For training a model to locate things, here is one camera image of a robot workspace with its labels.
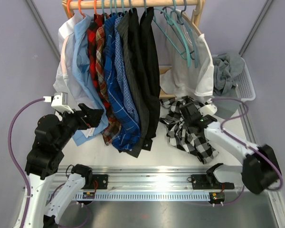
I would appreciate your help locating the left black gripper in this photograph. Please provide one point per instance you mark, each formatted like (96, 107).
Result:
(93, 118)

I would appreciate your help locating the black white checked shirt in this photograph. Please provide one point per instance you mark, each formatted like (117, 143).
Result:
(180, 135)

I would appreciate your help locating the teal plastic hanger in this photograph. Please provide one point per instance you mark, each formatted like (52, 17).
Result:
(175, 21)

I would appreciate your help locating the grey button shirt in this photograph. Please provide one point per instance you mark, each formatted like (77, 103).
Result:
(227, 68)

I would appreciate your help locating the grey-blue plastic hanger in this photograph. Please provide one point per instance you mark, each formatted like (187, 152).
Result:
(192, 45)

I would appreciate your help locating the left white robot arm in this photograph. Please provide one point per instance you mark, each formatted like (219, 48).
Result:
(51, 136)

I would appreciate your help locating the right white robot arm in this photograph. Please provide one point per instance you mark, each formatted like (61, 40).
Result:
(259, 169)

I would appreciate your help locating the tan red plaid shirt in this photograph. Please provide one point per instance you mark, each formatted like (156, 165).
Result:
(114, 126)

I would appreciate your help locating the blue striped shirt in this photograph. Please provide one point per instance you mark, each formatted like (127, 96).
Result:
(130, 131)

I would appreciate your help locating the white dress shirt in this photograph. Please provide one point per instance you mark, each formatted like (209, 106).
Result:
(65, 81)

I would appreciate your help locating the blue checked shirt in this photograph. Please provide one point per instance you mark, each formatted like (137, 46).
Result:
(121, 74)

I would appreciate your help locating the light blue shirt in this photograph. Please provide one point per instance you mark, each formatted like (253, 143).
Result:
(80, 71)

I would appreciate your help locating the red black plaid shirt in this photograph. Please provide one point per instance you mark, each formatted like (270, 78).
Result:
(91, 36)

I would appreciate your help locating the dark grey pinstripe shirt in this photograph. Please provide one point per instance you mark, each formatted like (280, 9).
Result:
(137, 97)

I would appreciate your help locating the white t-shirt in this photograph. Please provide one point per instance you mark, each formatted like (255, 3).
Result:
(195, 82)

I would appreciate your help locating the orange hanger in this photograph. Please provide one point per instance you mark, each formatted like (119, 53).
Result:
(95, 7)
(70, 12)
(80, 8)

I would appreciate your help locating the wooden rack base shelf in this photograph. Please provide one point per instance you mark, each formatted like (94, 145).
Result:
(167, 83)

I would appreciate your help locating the wooden rack left leg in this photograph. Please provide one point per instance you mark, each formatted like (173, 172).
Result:
(64, 6)

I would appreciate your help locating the wooden rack leg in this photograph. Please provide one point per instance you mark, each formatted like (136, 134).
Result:
(64, 6)
(194, 21)

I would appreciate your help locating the white plastic basket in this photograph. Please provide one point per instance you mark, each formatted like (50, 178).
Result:
(245, 90)

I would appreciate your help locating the wooden rack right leg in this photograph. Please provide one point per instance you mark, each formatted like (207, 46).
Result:
(194, 21)

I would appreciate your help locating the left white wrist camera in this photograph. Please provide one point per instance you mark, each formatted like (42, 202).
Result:
(59, 101)

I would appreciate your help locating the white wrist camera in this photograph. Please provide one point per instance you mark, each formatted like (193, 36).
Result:
(59, 101)
(209, 108)

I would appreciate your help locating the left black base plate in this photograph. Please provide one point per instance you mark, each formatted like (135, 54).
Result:
(97, 181)

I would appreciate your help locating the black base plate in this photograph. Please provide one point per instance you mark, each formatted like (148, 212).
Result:
(199, 181)
(97, 181)

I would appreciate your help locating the aluminium mounting rail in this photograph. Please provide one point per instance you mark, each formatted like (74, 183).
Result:
(160, 178)

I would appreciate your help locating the slotted cable duct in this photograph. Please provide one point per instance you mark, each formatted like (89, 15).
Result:
(144, 196)

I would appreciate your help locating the wooden clothes rail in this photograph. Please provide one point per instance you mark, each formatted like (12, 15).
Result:
(107, 4)

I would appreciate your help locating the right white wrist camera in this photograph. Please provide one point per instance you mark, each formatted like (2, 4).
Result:
(209, 108)

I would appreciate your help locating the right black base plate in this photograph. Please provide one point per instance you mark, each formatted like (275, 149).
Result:
(199, 181)

